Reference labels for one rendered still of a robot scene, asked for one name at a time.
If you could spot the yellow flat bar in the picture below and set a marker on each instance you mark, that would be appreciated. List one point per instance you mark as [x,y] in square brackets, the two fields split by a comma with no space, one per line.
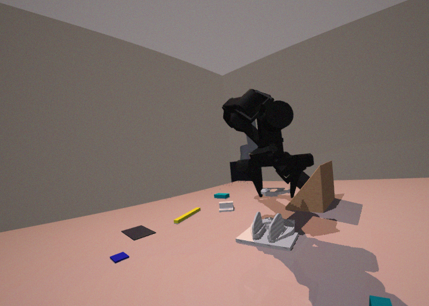
[185,216]

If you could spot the blue flat rectangular block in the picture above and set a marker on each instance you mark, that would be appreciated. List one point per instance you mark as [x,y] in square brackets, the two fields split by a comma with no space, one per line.
[119,257]

